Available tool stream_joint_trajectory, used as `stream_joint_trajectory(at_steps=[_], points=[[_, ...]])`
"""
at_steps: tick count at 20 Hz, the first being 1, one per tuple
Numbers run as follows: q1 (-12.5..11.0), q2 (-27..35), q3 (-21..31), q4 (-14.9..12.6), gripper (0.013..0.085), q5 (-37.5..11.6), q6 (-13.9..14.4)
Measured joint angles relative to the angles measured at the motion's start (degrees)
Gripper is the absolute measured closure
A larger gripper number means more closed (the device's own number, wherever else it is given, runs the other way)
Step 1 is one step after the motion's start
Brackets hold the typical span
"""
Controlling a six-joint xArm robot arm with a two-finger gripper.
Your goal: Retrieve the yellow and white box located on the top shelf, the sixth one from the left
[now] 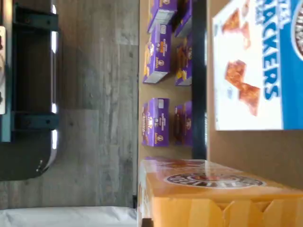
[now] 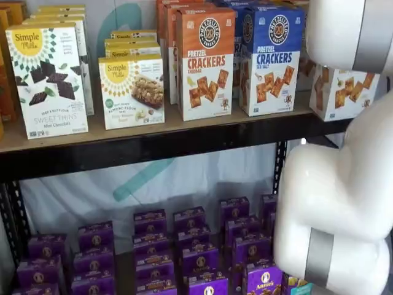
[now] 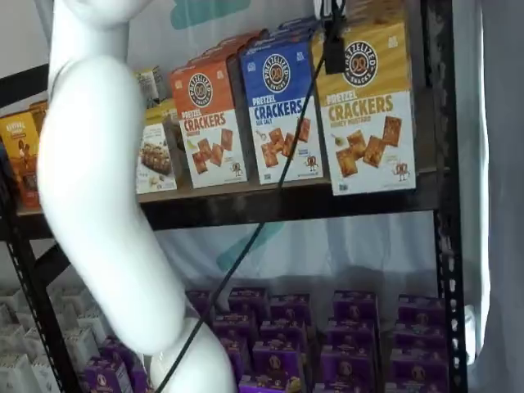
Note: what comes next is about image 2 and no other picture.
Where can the Simple Mills sweet thins box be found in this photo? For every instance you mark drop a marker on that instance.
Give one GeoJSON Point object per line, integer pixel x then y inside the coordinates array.
{"type": "Point", "coordinates": [61, 8]}
{"type": "Point", "coordinates": [87, 77]}
{"type": "Point", "coordinates": [46, 86]}
{"type": "Point", "coordinates": [58, 15]}

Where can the blue white pretzel crackers box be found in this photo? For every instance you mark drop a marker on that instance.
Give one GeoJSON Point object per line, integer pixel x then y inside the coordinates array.
{"type": "Point", "coordinates": [276, 77]}
{"type": "Point", "coordinates": [236, 46]}

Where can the black metal shelf frame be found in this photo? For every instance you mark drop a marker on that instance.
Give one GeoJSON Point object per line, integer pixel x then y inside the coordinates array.
{"type": "Point", "coordinates": [153, 155]}

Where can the Simple Mills almond bars box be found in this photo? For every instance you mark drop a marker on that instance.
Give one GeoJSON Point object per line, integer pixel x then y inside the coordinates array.
{"type": "Point", "coordinates": [133, 35]}
{"type": "Point", "coordinates": [132, 92]}
{"type": "Point", "coordinates": [132, 49]}

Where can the orange white pretzel crackers box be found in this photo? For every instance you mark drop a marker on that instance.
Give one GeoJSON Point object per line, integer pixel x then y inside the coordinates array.
{"type": "Point", "coordinates": [208, 77]}
{"type": "Point", "coordinates": [170, 46]}
{"type": "Point", "coordinates": [160, 15]}

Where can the purple Annie's snack box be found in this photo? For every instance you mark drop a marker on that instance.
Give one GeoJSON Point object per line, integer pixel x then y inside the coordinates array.
{"type": "Point", "coordinates": [38, 272]}
{"type": "Point", "coordinates": [47, 247]}
{"type": "Point", "coordinates": [156, 287]}
{"type": "Point", "coordinates": [268, 206]}
{"type": "Point", "coordinates": [234, 209]}
{"type": "Point", "coordinates": [155, 264]}
{"type": "Point", "coordinates": [189, 218]}
{"type": "Point", "coordinates": [252, 252]}
{"type": "Point", "coordinates": [150, 221]}
{"type": "Point", "coordinates": [93, 287]}
{"type": "Point", "coordinates": [95, 235]}
{"type": "Point", "coordinates": [193, 239]}
{"type": "Point", "coordinates": [271, 225]}
{"type": "Point", "coordinates": [93, 264]}
{"type": "Point", "coordinates": [264, 281]}
{"type": "Point", "coordinates": [35, 290]}
{"type": "Point", "coordinates": [242, 227]}
{"type": "Point", "coordinates": [208, 287]}
{"type": "Point", "coordinates": [199, 261]}
{"type": "Point", "coordinates": [150, 244]}

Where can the purple box with teal label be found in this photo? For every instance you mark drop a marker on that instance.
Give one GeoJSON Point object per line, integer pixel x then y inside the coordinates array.
{"type": "Point", "coordinates": [294, 285]}

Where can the orange snack box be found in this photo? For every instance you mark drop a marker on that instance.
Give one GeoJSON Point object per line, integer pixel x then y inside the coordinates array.
{"type": "Point", "coordinates": [18, 13]}
{"type": "Point", "coordinates": [6, 77]}

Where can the white backdrop sheet teal print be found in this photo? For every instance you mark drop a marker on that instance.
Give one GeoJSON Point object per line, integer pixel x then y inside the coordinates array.
{"type": "Point", "coordinates": [153, 190]}

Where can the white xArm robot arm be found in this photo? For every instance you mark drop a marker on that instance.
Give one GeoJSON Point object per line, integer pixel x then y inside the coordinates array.
{"type": "Point", "coordinates": [337, 190]}

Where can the wooden shelf board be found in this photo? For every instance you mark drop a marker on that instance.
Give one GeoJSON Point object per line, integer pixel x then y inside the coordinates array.
{"type": "Point", "coordinates": [138, 132]}

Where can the yellow white pretzel crackers box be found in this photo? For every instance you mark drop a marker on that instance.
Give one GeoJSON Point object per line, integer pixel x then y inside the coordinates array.
{"type": "Point", "coordinates": [337, 103]}
{"type": "Point", "coordinates": [307, 66]}

